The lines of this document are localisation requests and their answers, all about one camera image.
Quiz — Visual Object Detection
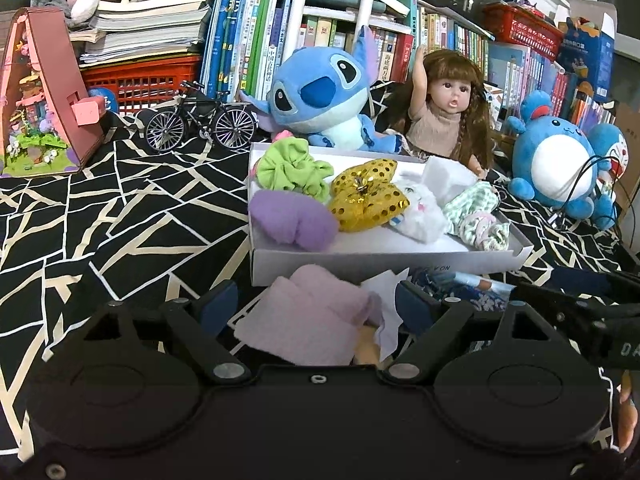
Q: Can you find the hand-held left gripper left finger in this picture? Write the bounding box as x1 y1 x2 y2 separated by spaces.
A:
75 280 253 386

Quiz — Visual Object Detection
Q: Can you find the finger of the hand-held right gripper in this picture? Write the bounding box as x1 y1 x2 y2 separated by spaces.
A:
512 282 601 331

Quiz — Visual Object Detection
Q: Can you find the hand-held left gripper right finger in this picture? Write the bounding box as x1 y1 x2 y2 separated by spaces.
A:
380 280 566 386

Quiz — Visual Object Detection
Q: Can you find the white thin cloth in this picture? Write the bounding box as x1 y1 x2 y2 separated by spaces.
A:
360 267 416 361

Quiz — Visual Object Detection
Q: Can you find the dark blue brocade pouch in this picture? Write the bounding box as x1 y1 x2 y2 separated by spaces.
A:
410 267 516 313

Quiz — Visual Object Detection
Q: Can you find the white cardboard box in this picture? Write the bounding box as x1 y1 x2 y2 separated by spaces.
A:
247 141 535 288

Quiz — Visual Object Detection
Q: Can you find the light blue packet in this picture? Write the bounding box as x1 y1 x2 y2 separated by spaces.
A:
452 272 517 297

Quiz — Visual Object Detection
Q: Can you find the light pink fuzzy cloth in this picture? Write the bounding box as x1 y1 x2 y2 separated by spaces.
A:
232 262 383 367

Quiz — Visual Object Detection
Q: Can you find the white fluffy cat plush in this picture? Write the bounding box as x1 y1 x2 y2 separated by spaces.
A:
392 177 451 241

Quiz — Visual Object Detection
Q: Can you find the green checked cloth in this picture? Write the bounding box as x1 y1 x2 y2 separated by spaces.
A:
442 180 501 236

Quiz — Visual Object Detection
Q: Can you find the gold sequin bow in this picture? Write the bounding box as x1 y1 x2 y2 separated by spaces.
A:
327 157 411 233

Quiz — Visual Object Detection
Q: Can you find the green fabric scrunchie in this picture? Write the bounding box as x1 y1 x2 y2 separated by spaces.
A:
255 137 335 201

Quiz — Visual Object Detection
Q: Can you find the person's right hand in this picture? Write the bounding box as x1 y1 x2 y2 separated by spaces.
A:
619 372 640 452

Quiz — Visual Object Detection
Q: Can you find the black white patterned blanket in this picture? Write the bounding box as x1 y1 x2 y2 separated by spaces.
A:
0 80 640 461

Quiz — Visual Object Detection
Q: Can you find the round blue mouse plush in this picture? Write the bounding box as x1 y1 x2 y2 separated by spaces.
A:
507 89 618 231

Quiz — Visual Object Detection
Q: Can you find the brown cardboard box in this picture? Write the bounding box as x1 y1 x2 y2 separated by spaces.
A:
610 102 640 221

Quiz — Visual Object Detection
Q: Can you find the blue robot cat plush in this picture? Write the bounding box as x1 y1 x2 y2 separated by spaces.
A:
587 122 633 196

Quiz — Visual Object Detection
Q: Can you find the black model bicycle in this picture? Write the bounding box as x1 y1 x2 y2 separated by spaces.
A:
144 80 258 155

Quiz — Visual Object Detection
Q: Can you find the brown-haired baby doll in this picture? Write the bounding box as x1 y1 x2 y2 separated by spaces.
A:
387 47 501 181

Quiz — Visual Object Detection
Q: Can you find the white printed box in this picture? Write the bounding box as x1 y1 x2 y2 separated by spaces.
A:
482 82 507 133

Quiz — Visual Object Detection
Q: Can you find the blue alien plush toy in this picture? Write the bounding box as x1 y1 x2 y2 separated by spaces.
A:
237 25 403 156

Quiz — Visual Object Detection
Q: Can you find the blue round toy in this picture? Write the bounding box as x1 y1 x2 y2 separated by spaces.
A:
87 87 121 116

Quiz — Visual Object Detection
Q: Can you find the red plastic basket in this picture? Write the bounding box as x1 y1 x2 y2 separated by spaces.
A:
80 55 203 113

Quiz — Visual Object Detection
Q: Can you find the blue printed carton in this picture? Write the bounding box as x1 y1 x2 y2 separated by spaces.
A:
555 15 618 103

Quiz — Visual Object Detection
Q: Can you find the row of upright books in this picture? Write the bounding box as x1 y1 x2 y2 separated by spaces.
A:
200 0 618 126

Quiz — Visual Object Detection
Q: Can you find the pink miniature house model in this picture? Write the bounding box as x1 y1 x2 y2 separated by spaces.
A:
0 7 108 178

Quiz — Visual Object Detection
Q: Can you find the red basket with goods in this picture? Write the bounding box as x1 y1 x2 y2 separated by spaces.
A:
482 0 566 61

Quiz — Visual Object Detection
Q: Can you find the stack of flat books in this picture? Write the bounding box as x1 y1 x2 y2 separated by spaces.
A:
70 0 213 68

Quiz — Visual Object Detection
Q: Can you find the black cable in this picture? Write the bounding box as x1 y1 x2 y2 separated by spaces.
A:
550 154 632 233

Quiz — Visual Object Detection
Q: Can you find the white ladder frame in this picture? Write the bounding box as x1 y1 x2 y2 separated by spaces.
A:
292 0 383 46

